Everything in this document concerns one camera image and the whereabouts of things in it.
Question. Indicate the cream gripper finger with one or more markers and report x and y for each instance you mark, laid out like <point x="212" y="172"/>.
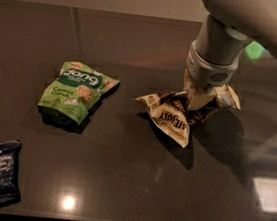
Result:
<point x="199" y="97"/>
<point x="186" y="81"/>

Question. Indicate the green rice chip bag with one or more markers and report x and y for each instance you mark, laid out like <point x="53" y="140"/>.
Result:
<point x="69" y="98"/>

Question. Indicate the brown Late July chip bag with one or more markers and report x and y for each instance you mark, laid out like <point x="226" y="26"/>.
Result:
<point x="168" y="111"/>

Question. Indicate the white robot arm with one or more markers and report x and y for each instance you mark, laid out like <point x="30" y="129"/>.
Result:
<point x="228" y="26"/>

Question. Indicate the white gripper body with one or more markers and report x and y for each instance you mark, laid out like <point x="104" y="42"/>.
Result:
<point x="206" y="71"/>

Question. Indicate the dark blue snack bar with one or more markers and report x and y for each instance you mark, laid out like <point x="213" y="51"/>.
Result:
<point x="9" y="165"/>

